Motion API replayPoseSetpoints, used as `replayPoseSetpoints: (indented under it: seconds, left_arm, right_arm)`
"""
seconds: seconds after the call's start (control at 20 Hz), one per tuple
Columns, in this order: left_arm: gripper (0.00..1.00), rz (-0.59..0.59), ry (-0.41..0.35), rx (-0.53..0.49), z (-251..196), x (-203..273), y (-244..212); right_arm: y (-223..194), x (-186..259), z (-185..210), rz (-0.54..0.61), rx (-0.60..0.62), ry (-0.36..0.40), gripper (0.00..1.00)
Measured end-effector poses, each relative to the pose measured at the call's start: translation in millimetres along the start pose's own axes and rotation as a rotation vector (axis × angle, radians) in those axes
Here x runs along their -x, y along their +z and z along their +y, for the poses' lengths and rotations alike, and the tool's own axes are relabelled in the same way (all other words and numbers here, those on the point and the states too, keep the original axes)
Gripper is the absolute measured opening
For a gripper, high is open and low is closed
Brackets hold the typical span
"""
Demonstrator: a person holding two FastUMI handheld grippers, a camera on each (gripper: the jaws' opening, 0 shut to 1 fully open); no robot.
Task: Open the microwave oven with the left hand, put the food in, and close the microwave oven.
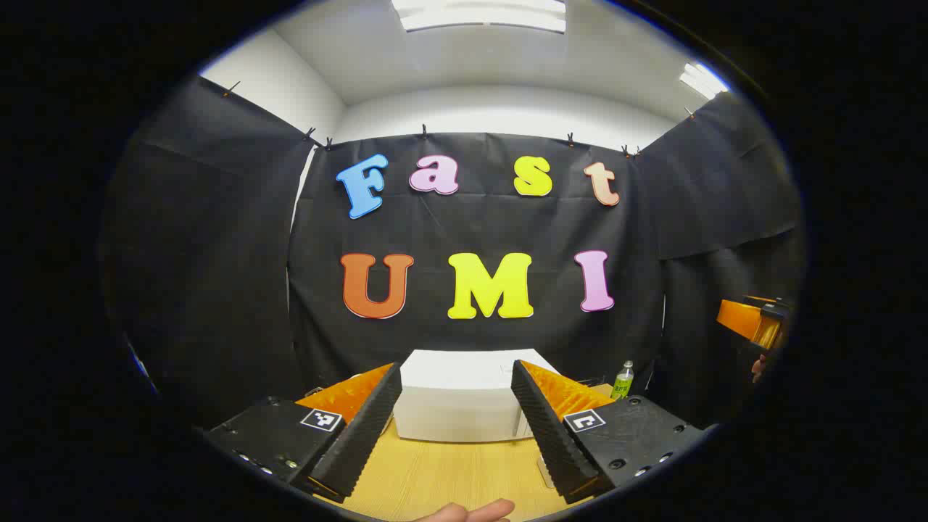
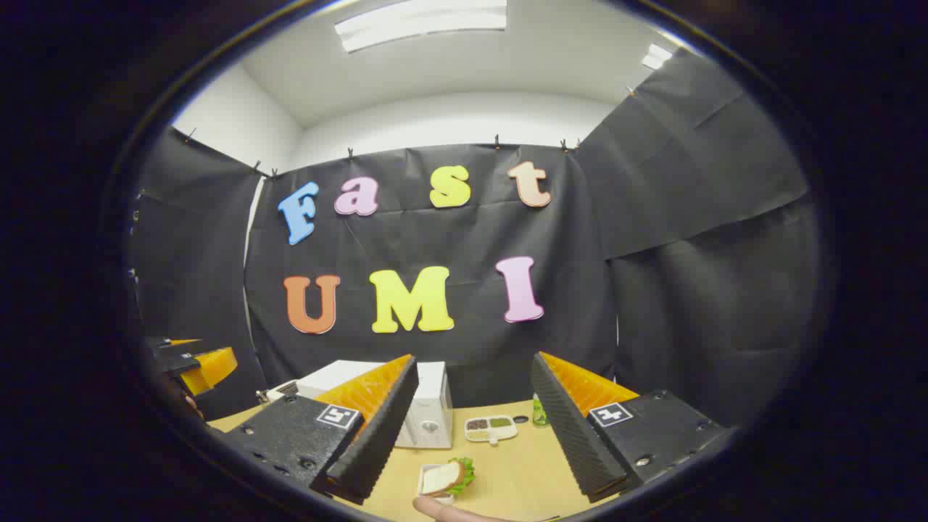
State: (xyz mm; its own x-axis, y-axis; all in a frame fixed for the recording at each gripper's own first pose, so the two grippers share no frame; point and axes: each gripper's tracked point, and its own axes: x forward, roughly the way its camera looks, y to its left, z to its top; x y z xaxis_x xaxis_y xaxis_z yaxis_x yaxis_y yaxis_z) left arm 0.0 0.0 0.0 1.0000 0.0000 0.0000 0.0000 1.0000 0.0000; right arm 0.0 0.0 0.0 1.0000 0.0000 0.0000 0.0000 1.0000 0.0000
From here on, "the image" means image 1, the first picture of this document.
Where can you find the ceiling light panel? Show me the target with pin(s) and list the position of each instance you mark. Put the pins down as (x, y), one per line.
(482, 14)
(702, 80)

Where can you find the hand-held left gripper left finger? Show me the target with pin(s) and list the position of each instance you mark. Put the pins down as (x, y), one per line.
(362, 435)

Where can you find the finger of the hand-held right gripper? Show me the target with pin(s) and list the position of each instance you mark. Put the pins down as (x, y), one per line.
(747, 322)

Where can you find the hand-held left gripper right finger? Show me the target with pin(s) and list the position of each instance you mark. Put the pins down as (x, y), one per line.
(554, 442)

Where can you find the green label drink bottle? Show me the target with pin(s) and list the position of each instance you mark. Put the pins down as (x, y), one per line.
(622, 382)

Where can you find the white microwave oven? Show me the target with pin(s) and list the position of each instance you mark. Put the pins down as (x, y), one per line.
(457, 399)

